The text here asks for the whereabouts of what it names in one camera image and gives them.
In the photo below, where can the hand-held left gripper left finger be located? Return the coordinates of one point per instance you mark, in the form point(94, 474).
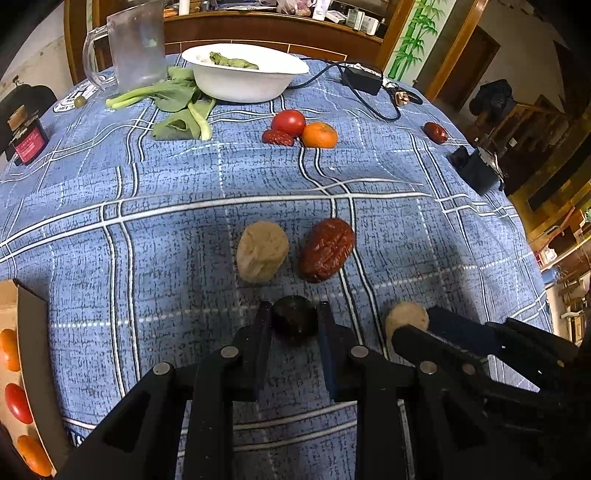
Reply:
point(264, 334)

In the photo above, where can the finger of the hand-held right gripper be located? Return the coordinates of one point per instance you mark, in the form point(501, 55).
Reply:
point(443, 355)
point(461, 327)

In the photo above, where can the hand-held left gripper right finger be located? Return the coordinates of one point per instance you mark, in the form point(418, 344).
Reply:
point(325, 344)

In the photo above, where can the dark purple plum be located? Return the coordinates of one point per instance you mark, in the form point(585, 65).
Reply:
point(294, 321)

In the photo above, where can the beige round pastry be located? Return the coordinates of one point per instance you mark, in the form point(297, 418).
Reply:
point(262, 251)
point(406, 317)

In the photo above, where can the brown cardboard box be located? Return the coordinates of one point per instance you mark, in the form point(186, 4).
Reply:
point(34, 332)

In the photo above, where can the red tomato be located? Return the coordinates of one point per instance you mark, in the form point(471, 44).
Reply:
point(288, 122)
point(18, 403)

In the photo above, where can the large orange tangerine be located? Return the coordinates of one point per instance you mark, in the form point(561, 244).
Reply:
point(34, 454)
point(8, 349)

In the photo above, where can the red jujube date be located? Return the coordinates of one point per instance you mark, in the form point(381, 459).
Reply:
point(327, 249)
point(278, 137)
point(435, 132)

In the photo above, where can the blue plaid tablecloth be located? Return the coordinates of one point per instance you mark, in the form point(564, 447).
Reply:
point(184, 240)

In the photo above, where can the black box device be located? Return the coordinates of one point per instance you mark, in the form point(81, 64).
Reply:
point(475, 168)

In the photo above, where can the small orange tangerine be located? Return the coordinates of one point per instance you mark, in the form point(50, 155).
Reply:
point(319, 134)

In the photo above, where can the wooden chair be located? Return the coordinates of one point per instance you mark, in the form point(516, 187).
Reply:
point(526, 124)

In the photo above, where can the green bok choy leaf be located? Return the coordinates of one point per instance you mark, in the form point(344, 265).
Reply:
point(178, 124)

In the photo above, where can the black bag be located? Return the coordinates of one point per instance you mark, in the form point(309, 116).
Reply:
point(494, 97)

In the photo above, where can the white bowl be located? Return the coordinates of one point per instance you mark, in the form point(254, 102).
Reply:
point(244, 83)

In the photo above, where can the black power adapter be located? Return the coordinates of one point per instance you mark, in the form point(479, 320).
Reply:
point(362, 78)

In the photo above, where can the green bok choy stalk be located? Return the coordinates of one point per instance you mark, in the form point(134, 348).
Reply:
point(147, 92)

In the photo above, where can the green vegetable piece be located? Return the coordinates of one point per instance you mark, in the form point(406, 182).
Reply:
point(233, 61)

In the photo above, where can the green olive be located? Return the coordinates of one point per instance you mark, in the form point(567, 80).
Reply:
point(81, 100)

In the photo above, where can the wooden cabinet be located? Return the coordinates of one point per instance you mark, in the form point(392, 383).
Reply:
point(277, 32)

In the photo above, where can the black jar with red label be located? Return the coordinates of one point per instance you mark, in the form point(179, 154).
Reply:
point(28, 144)

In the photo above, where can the clear glass mug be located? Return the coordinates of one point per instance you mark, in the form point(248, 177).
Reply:
point(134, 46)

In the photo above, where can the tan cork lid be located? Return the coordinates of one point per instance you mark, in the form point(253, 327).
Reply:
point(17, 115)

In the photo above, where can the black binder clip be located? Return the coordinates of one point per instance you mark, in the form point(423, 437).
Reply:
point(17, 82)

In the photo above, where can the black wall plug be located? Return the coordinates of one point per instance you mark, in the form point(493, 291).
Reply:
point(402, 98)

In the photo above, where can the bamboo wall poster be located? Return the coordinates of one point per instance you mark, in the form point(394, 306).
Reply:
point(415, 37)

